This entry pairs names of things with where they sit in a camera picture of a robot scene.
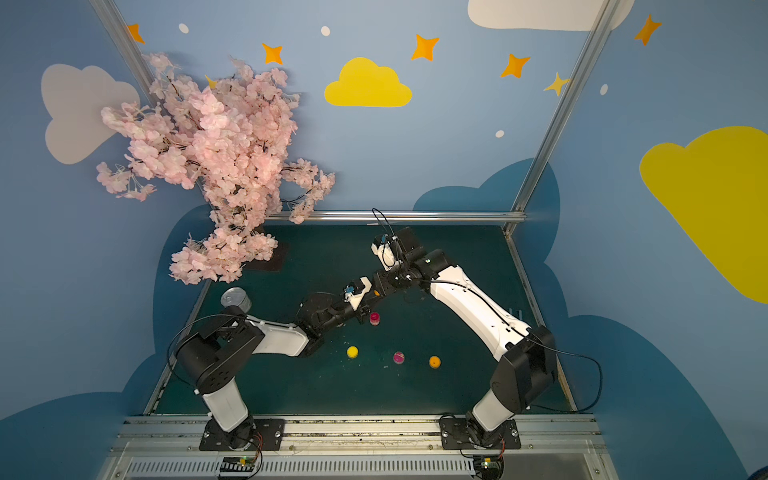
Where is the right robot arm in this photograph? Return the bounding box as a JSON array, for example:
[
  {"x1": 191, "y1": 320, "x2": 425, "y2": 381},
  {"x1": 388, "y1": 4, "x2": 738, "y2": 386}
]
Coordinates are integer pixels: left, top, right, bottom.
[{"x1": 371, "y1": 227, "x2": 557, "y2": 436}]

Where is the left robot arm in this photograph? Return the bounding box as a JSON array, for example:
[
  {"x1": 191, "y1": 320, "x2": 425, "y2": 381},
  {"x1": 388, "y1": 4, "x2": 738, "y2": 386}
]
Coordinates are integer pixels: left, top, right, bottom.
[{"x1": 173, "y1": 292, "x2": 381, "y2": 434}]

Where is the silver metal can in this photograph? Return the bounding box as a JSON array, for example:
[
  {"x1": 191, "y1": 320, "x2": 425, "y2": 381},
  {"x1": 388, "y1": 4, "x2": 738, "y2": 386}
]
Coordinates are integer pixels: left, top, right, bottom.
[{"x1": 220, "y1": 287, "x2": 252, "y2": 314}]

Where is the left electronics board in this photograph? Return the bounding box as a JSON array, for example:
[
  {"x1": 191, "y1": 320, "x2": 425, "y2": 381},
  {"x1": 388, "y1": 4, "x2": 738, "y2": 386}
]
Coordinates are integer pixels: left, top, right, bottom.
[{"x1": 217, "y1": 457, "x2": 258, "y2": 479}]

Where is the electronics board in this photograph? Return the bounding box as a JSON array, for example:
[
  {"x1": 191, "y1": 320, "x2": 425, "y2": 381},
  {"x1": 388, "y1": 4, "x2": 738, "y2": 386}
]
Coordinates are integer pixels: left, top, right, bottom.
[
  {"x1": 217, "y1": 457, "x2": 258, "y2": 479},
  {"x1": 472, "y1": 456, "x2": 504, "y2": 480}
]

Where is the pink cherry blossom tree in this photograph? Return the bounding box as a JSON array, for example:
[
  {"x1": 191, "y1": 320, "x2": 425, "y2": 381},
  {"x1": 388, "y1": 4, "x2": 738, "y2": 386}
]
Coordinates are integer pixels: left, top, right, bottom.
[{"x1": 97, "y1": 53, "x2": 335, "y2": 285}]

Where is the right electronics board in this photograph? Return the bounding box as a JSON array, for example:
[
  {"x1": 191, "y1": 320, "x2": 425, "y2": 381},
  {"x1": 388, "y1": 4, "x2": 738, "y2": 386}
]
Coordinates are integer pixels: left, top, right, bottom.
[{"x1": 472, "y1": 456, "x2": 504, "y2": 480}]

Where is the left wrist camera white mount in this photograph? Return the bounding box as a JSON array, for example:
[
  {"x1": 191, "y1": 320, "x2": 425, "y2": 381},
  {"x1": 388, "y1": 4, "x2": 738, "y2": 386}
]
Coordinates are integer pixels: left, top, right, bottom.
[{"x1": 343, "y1": 277, "x2": 372, "y2": 311}]

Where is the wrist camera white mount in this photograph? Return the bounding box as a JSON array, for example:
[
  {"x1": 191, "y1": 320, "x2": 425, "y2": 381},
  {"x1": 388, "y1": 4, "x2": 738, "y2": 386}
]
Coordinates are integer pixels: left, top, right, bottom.
[
  {"x1": 371, "y1": 234, "x2": 400, "y2": 271},
  {"x1": 343, "y1": 277, "x2": 372, "y2": 311}
]

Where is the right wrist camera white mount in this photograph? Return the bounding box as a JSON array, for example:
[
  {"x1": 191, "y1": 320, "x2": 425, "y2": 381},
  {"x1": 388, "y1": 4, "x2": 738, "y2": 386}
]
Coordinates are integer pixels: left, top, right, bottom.
[{"x1": 371, "y1": 234, "x2": 400, "y2": 271}]

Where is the horizontal aluminium frame bar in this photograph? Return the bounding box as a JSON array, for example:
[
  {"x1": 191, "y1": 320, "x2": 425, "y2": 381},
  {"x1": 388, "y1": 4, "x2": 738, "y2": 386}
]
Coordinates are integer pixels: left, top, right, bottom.
[{"x1": 263, "y1": 209, "x2": 528, "y2": 226}]

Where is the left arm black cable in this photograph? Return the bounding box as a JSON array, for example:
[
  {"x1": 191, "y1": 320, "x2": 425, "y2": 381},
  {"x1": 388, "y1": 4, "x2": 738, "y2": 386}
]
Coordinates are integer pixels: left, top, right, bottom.
[{"x1": 165, "y1": 311, "x2": 241, "y2": 397}]

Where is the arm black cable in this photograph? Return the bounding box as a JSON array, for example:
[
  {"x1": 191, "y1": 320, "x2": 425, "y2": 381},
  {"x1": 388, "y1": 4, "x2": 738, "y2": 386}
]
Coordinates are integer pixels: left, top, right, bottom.
[
  {"x1": 370, "y1": 207, "x2": 604, "y2": 415},
  {"x1": 165, "y1": 311, "x2": 241, "y2": 397}
]

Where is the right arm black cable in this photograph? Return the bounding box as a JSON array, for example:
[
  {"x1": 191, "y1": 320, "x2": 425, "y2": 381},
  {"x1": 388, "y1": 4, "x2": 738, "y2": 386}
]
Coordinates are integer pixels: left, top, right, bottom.
[{"x1": 370, "y1": 207, "x2": 604, "y2": 415}]

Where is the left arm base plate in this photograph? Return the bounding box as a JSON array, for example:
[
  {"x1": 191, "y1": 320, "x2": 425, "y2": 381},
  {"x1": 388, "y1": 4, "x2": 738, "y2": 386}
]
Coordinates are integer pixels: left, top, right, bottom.
[{"x1": 199, "y1": 418, "x2": 286, "y2": 452}]

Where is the right aluminium frame post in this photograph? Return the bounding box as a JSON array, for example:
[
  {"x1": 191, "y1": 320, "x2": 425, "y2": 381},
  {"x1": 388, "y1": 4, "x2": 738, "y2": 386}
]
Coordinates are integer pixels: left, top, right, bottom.
[{"x1": 503, "y1": 0, "x2": 622, "y2": 240}]

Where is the aluminium frame post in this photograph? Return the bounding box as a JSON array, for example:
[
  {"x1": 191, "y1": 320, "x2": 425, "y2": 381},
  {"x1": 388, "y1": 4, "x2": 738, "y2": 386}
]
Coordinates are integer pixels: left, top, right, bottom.
[
  {"x1": 503, "y1": 0, "x2": 622, "y2": 240},
  {"x1": 89, "y1": 0, "x2": 155, "y2": 101}
]

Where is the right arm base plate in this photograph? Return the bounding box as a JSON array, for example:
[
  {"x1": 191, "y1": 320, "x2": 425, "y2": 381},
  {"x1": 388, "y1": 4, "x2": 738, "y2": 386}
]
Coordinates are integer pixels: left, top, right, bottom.
[{"x1": 437, "y1": 415, "x2": 521, "y2": 451}]

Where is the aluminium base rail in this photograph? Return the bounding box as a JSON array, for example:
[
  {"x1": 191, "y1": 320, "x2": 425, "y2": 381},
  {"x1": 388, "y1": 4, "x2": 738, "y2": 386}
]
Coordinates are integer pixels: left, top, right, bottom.
[{"x1": 99, "y1": 415, "x2": 618, "y2": 479}]

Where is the left aluminium frame post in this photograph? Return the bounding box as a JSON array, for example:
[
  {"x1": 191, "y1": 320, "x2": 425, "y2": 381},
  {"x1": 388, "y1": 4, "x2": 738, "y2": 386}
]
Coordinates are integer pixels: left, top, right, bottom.
[{"x1": 89, "y1": 0, "x2": 155, "y2": 101}]

